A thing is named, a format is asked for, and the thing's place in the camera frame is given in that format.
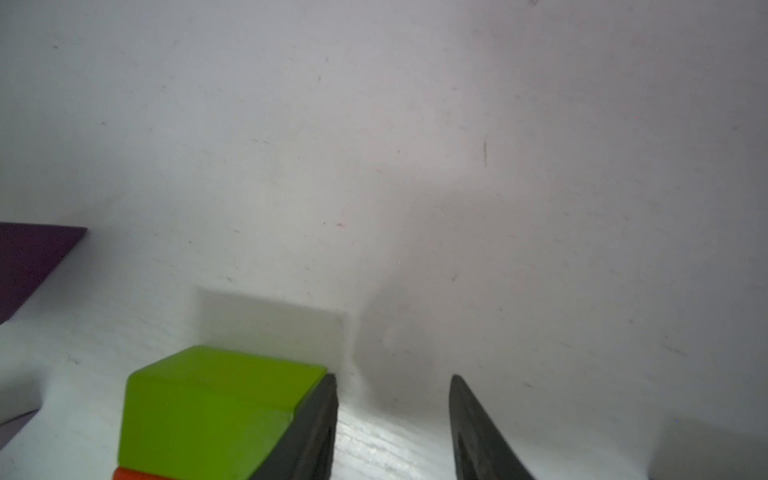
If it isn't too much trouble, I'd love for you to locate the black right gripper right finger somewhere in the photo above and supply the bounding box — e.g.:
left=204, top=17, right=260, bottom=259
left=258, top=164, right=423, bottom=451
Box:
left=448, top=374, right=534, bottom=480

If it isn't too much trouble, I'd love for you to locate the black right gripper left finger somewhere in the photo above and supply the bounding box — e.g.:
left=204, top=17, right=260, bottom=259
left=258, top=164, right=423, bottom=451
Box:
left=250, top=374, right=339, bottom=480

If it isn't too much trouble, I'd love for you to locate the green rectangular block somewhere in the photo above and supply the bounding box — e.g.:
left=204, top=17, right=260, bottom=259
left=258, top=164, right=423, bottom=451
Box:
left=117, top=346, right=328, bottom=479

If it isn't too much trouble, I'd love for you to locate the red rectangular block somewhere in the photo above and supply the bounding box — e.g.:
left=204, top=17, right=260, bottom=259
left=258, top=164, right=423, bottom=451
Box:
left=112, top=467, right=171, bottom=480

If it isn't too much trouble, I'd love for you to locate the purple triangle block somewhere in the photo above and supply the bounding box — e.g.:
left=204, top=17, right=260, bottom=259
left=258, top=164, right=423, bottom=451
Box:
left=0, top=409, right=38, bottom=449
left=1, top=222, right=88, bottom=324

